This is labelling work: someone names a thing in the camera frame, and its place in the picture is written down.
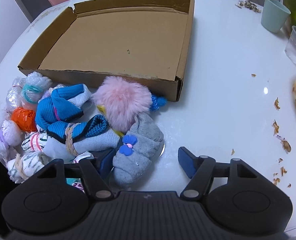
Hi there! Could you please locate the blue ribbed sock bundle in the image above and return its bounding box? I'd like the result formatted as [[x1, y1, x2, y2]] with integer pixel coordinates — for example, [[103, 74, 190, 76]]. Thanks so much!
[[35, 83, 92, 130]]

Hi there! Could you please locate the small orange plastic bag ball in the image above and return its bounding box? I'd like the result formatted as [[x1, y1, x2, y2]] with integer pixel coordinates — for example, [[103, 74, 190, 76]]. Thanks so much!
[[11, 107, 37, 133]]

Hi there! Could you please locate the grey sock with blue bow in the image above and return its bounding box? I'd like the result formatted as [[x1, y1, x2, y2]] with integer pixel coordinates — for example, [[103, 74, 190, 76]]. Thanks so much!
[[111, 113, 164, 189]]

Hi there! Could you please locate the clear plastic bag bundle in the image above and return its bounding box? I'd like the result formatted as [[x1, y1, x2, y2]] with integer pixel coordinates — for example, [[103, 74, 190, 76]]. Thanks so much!
[[6, 77, 26, 112]]

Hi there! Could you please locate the blue grey sock braided tie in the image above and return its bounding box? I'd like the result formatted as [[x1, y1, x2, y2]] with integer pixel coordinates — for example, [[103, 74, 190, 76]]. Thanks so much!
[[43, 114, 120, 163]]

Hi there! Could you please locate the white cloth purple fuzzy band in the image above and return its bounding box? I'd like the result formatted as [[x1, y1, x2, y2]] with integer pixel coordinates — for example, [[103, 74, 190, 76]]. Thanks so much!
[[0, 120, 23, 158]]

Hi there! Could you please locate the mint green cup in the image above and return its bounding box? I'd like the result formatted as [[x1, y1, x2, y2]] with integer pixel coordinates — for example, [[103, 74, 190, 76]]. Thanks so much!
[[261, 0, 291, 33]]

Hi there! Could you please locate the white striped cloth beige tie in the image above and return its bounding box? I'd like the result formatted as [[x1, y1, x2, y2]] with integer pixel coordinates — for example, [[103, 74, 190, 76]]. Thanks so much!
[[7, 152, 49, 183]]

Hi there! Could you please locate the pink fluffy pom-pom toy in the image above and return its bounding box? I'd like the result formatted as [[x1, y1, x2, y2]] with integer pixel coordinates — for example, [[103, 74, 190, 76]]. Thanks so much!
[[91, 76, 167, 133]]

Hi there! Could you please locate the clear bag teal band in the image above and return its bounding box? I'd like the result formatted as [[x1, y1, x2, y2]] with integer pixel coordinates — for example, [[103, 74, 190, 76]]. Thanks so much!
[[21, 72, 52, 111]]

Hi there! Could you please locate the white cloth pink band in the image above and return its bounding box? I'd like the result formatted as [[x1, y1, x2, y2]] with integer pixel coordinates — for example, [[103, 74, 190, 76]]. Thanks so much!
[[21, 132, 48, 152]]

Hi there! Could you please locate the brown cardboard box tray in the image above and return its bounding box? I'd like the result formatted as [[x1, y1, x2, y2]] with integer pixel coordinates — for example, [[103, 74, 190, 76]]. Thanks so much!
[[18, 0, 194, 102]]

